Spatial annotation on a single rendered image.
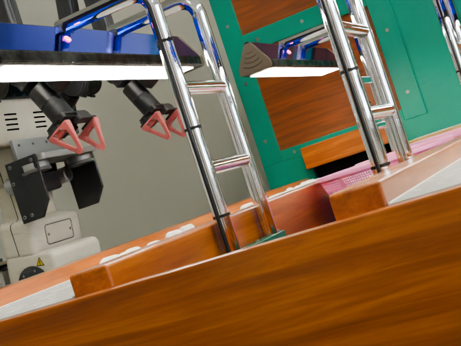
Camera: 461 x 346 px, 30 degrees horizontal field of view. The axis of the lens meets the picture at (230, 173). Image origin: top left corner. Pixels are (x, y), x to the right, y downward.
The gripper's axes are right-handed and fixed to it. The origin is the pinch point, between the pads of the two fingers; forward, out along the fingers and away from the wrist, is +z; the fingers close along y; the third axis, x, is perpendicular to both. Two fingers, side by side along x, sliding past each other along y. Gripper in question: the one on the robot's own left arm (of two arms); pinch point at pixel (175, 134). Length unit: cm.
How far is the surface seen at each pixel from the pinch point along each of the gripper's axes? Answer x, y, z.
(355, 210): -64, -132, 61
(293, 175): 0, 48, 24
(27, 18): 69, 130, -135
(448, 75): -57, 50, 37
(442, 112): -48, 49, 43
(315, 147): -14, 42, 24
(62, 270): -4, -90, 29
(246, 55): -38.5, -29.4, 9.8
